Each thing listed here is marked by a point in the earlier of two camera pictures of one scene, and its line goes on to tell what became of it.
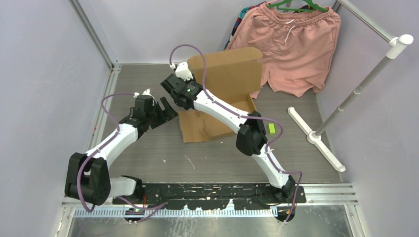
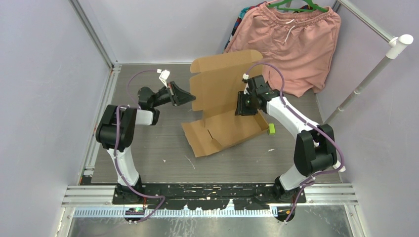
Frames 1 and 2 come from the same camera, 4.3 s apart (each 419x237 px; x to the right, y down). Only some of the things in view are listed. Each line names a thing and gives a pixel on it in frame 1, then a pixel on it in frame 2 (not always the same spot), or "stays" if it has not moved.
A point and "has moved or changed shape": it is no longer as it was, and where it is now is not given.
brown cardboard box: x=229 y=77 has moved or changed shape
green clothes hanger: x=316 y=7 stays
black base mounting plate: x=210 y=196 stays
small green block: x=271 y=129 stays
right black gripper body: x=187 y=82 → x=252 y=93
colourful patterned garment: x=242 y=12 stays
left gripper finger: x=169 y=113 → x=178 y=96
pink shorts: x=299 y=48 stays
